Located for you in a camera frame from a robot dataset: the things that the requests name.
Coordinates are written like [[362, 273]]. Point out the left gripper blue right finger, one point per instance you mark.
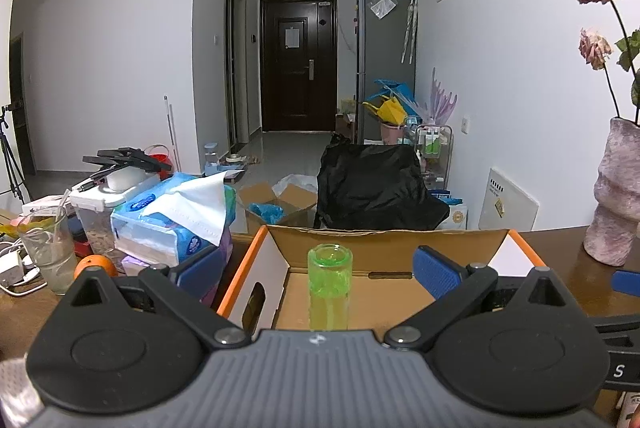
[[435, 272]]

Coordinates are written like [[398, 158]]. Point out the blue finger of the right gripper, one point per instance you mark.
[[626, 282]]

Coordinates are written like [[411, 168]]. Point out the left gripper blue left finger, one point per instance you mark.
[[200, 274]]

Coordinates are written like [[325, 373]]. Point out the green transparent plastic bottle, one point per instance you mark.
[[329, 284]]

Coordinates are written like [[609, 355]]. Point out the pink textured flower vase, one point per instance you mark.
[[611, 234]]

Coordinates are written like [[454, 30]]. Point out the blue tissue pack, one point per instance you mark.
[[175, 219]]

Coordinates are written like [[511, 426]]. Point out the red cardboard produce box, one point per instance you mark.
[[270, 287]]

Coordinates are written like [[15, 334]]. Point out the white flat panel box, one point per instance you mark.
[[506, 205]]

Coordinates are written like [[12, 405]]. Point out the orange fruit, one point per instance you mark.
[[93, 261]]

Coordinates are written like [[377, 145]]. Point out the black bag on chair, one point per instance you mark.
[[374, 187]]

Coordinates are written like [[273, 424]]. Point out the open cardboard box on floor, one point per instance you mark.
[[293, 207]]

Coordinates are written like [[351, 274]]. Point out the clear storage container white lid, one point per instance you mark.
[[94, 207]]

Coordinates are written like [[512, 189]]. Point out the black gripper tool on container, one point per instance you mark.
[[126, 157]]

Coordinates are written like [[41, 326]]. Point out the clear drinking glass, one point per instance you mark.
[[49, 243]]

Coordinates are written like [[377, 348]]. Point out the purple decorative feather plant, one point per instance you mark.
[[441, 104]]

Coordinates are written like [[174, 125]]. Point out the yellow and blue bags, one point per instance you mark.
[[393, 104]]

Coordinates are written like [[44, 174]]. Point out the grey refrigerator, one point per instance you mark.
[[381, 55]]

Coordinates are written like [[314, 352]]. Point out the dark wooden entrance door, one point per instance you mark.
[[298, 65]]

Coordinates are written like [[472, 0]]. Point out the white wire storage cart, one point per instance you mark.
[[433, 148]]

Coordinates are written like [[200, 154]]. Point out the camera tripod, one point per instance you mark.
[[15, 176]]

